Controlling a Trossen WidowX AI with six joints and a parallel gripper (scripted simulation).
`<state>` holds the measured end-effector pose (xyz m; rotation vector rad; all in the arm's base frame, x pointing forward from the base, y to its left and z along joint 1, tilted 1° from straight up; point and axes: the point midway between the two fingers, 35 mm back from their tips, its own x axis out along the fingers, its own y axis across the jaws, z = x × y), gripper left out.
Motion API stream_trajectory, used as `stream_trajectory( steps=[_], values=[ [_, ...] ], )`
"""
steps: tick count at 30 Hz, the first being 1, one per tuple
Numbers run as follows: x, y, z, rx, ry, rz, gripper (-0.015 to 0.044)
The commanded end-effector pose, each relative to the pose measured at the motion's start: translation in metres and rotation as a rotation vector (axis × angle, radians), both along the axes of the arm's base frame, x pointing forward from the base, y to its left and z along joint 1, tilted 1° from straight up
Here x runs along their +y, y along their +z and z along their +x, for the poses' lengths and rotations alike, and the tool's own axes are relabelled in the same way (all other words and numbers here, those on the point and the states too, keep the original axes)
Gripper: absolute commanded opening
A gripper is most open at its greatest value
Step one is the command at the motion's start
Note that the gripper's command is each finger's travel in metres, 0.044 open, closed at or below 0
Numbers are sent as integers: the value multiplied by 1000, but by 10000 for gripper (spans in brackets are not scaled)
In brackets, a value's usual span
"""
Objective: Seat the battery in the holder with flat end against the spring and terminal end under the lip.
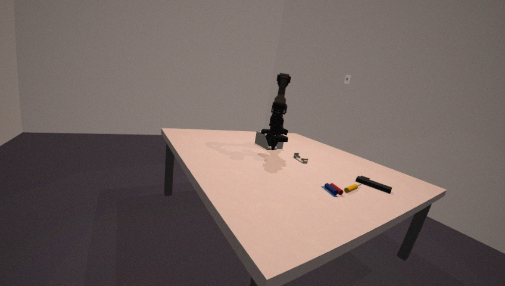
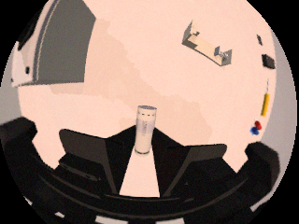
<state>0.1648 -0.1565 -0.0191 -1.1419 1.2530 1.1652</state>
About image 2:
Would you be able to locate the grey cylinder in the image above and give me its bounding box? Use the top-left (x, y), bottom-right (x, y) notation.
top-left (135, 105), bottom-right (156, 157)

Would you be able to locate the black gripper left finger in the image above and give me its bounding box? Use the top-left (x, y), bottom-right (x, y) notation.
top-left (59, 126), bottom-right (137, 194)

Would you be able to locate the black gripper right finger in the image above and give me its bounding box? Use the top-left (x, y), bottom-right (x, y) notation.
top-left (150, 128), bottom-right (228, 197)

